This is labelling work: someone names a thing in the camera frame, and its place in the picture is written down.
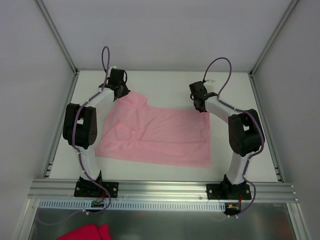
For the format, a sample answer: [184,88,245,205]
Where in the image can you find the pink t-shirt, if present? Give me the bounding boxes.
[94,92,212,168]

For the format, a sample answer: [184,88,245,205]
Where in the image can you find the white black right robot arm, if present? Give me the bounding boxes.
[189,81,265,200]

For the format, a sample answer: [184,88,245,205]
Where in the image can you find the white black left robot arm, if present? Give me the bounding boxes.
[62,68,130,199]

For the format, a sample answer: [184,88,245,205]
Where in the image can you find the red t-shirt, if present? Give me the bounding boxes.
[57,223,112,240]

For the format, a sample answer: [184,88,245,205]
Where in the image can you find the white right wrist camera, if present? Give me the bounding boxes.
[203,79,216,93]

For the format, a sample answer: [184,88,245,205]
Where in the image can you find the left aluminium frame post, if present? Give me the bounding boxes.
[34,0,79,75]

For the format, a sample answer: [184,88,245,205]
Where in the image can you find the aluminium frame post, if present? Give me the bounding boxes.
[248,0,302,76]
[34,0,79,75]

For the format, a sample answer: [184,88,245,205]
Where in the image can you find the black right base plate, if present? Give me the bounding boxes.
[206,183,252,200]

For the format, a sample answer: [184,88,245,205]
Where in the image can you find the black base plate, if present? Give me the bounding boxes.
[73,180,119,198]
[206,183,252,200]

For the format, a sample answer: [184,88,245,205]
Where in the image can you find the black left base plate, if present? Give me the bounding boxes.
[73,180,119,198]

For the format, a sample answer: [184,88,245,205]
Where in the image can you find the slotted white cable duct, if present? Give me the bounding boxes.
[38,199,226,213]

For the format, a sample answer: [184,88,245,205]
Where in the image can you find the right aluminium frame post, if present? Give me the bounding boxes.
[248,0,302,76]

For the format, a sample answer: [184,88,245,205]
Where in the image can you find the aluminium mounting rail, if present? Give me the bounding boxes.
[27,178,299,203]

